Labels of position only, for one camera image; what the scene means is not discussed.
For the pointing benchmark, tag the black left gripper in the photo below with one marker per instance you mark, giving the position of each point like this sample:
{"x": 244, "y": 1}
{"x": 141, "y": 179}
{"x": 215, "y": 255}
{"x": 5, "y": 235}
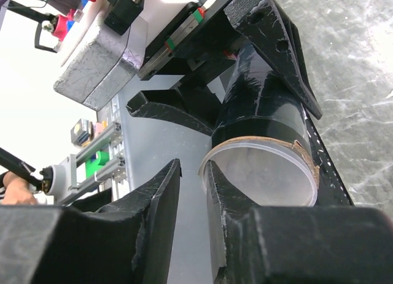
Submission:
{"x": 185, "y": 35}

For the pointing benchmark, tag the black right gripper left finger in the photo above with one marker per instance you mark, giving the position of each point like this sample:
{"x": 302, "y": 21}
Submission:
{"x": 126, "y": 241}

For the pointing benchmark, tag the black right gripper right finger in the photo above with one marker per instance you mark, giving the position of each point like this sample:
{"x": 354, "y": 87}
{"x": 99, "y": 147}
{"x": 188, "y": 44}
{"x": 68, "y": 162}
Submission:
{"x": 250, "y": 243}

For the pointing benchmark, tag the black shuttlecock tube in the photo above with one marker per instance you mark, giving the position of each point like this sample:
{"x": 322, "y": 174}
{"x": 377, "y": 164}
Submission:
{"x": 257, "y": 104}

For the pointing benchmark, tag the clear tube lid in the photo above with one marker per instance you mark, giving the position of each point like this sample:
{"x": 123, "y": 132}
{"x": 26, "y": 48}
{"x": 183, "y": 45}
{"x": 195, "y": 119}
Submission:
{"x": 269, "y": 171}

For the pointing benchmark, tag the person hand in background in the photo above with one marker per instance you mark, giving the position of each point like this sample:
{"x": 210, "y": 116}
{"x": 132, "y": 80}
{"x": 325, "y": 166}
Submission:
{"x": 15, "y": 190}

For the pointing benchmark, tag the aluminium frame with parts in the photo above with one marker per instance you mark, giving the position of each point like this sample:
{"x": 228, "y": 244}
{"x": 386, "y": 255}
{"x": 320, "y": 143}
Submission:
{"x": 97, "y": 165}

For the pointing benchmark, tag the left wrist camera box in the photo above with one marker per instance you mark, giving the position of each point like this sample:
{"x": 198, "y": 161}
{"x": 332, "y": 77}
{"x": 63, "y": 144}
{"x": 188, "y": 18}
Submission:
{"x": 107, "y": 47}

